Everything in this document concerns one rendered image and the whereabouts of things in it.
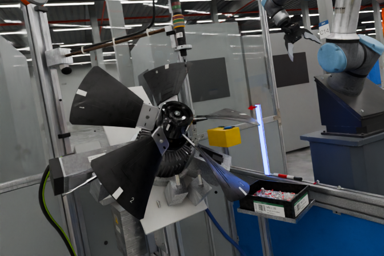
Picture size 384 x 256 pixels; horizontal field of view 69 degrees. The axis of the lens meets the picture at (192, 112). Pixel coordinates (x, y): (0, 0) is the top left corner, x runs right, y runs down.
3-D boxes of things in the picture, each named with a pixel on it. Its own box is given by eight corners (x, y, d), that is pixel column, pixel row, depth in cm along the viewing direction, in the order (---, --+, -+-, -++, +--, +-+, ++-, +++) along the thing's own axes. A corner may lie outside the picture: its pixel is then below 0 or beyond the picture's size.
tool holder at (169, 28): (166, 52, 106) (162, 26, 105) (174, 53, 112) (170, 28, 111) (187, 47, 102) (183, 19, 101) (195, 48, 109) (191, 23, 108)
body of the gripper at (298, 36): (302, 39, 143) (289, 20, 145) (305, 34, 135) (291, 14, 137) (289, 48, 144) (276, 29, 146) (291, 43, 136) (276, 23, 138)
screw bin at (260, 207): (238, 211, 108) (236, 193, 108) (260, 195, 120) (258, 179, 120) (293, 222, 93) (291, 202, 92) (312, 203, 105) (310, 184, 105)
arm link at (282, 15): (286, 7, 137) (271, 17, 139) (291, 14, 136) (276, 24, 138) (284, 12, 145) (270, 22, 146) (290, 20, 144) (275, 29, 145)
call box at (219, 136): (209, 148, 158) (206, 129, 157) (223, 144, 163) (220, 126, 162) (227, 150, 144) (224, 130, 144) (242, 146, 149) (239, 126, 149)
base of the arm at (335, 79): (342, 74, 135) (353, 56, 129) (367, 93, 126) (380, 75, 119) (319, 78, 129) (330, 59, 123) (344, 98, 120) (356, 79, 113)
